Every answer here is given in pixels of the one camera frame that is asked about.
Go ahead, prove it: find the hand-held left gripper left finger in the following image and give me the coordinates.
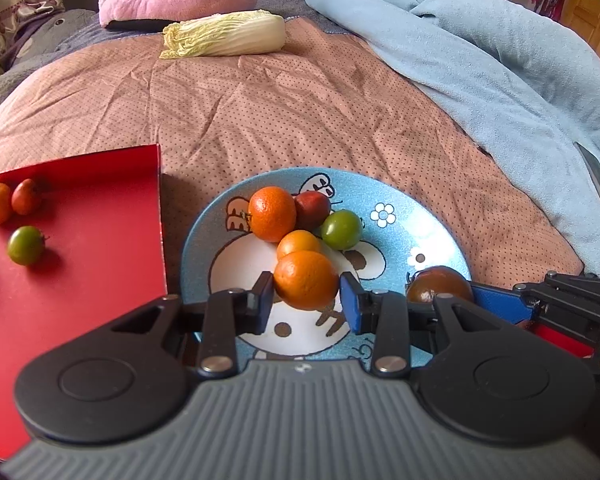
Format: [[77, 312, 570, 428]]
[[111, 271, 274, 377]]

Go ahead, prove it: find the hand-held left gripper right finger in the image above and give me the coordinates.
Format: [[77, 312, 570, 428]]
[[340, 271, 486, 378]]

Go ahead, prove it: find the orange mandarin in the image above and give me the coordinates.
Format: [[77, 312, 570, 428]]
[[248, 186, 297, 242], [274, 251, 340, 311]]

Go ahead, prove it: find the dark brown tomato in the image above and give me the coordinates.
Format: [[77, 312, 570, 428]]
[[406, 266, 475, 306]]

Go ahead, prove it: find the yellow-orange tomato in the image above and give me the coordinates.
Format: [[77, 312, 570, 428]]
[[277, 230, 323, 261]]

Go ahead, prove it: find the green tomato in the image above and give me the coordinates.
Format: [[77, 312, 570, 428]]
[[321, 210, 364, 251], [7, 226, 46, 266]]

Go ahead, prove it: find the blue cartoon plate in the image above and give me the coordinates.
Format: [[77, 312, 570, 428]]
[[180, 167, 471, 368]]

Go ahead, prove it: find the red tray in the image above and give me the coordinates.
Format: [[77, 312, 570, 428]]
[[0, 144, 168, 461]]

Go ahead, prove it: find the brown dotted bed cover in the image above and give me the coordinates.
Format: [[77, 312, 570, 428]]
[[0, 22, 586, 301]]

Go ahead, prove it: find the light blue fleece blanket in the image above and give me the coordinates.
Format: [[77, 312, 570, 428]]
[[304, 0, 600, 281]]

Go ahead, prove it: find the napa cabbage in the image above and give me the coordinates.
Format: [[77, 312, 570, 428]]
[[160, 9, 287, 60]]

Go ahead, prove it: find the grey bed sheet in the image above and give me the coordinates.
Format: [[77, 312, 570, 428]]
[[55, 0, 331, 56]]

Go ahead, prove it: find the grey plush toy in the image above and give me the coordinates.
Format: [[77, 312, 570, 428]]
[[0, 9, 101, 116]]

